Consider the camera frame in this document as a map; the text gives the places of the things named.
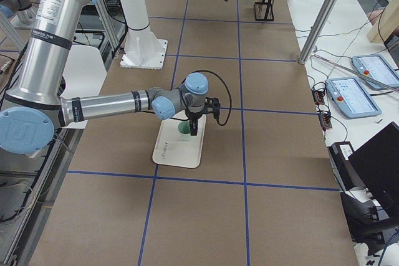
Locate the pale green plastic cup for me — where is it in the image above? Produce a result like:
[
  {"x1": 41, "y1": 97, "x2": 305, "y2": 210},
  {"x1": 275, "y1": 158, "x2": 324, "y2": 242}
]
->
[{"x1": 177, "y1": 121, "x2": 191, "y2": 141}]

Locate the cream rabbit print tray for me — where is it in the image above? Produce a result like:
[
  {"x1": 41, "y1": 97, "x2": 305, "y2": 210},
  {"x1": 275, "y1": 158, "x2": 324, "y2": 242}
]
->
[{"x1": 152, "y1": 115, "x2": 206, "y2": 169}]

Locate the orange terminal block strip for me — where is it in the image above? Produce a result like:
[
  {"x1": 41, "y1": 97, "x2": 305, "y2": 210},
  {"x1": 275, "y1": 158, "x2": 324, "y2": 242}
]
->
[{"x1": 312, "y1": 88, "x2": 332, "y2": 131}]

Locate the blue teach pendant near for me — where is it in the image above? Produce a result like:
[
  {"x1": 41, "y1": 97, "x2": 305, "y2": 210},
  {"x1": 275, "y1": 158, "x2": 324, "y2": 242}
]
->
[{"x1": 326, "y1": 77, "x2": 382, "y2": 119}]

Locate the blue teach pendant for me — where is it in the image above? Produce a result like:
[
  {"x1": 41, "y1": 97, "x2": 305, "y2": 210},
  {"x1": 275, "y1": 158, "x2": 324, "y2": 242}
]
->
[
  {"x1": 326, "y1": 77, "x2": 382, "y2": 119},
  {"x1": 352, "y1": 54, "x2": 398, "y2": 88}
]

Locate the blue teach pendant far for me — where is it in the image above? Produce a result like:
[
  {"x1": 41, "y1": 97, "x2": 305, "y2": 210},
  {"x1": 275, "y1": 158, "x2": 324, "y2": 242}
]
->
[{"x1": 352, "y1": 54, "x2": 398, "y2": 88}]

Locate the black laptop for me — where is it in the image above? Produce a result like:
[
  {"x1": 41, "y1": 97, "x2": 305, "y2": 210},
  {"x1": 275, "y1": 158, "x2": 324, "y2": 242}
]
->
[{"x1": 349, "y1": 122, "x2": 398, "y2": 217}]

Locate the black printer device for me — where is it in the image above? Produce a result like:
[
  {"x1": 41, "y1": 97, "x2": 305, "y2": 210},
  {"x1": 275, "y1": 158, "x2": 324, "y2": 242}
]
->
[{"x1": 328, "y1": 141, "x2": 398, "y2": 255}]

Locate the black wire cup rack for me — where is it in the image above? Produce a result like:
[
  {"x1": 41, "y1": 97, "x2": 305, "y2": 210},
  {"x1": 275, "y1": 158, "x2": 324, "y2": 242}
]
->
[{"x1": 254, "y1": 0, "x2": 275, "y2": 22}]

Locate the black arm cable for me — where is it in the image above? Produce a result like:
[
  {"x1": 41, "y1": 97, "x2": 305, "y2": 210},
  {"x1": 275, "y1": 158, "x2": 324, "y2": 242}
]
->
[{"x1": 170, "y1": 70, "x2": 232, "y2": 126}]

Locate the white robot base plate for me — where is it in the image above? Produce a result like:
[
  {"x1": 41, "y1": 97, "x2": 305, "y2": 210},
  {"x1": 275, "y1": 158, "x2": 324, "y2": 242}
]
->
[{"x1": 120, "y1": 37, "x2": 168, "y2": 70}]

